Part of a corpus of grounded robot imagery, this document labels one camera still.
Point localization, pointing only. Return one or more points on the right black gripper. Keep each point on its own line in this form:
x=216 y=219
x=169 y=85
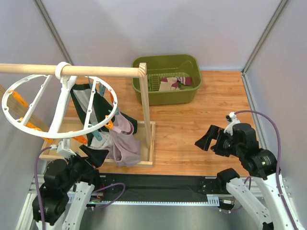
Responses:
x=218 y=140

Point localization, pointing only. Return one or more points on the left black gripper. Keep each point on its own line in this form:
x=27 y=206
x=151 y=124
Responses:
x=84 y=161

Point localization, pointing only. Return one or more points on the teal clothes peg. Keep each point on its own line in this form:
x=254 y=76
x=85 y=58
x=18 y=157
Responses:
x=97 y=135

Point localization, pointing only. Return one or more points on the maroon striped sock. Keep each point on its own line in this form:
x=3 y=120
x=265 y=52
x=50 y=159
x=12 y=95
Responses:
x=181 y=80

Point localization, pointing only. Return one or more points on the white round clip hanger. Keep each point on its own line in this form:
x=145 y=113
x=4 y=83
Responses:
x=67 y=75

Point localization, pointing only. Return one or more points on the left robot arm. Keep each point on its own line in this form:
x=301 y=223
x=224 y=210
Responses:
x=62 y=198

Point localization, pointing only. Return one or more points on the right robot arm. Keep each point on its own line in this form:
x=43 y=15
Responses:
x=240 y=140

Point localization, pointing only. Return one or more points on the white cloth garment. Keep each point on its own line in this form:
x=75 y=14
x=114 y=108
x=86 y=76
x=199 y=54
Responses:
x=105 y=143

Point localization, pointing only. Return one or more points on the orange clothes peg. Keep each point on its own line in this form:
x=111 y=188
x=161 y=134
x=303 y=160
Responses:
x=81 y=139
x=19 y=98
x=109 y=125

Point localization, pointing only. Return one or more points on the lilac pink garment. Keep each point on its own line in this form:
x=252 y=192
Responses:
x=126 y=149

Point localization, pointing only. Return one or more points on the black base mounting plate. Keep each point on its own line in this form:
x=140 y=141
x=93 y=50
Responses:
x=157 y=181

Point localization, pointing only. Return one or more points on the dark green white garment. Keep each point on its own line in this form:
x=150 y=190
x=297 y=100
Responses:
x=80 y=94

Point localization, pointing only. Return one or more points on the olive green plastic basin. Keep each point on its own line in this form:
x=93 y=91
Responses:
x=181 y=65

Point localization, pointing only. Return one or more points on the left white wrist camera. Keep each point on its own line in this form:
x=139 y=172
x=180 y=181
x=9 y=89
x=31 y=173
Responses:
x=63 y=148

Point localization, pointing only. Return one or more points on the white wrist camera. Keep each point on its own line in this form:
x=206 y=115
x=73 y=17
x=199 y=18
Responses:
x=63 y=148
x=231 y=121

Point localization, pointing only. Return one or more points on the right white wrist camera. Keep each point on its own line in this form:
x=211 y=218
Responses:
x=231 y=121

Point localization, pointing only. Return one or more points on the aluminium frame rail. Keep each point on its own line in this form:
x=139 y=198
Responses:
x=195 y=191

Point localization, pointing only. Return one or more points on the wooden hanging rack frame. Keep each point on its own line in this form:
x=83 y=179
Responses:
x=140 y=73

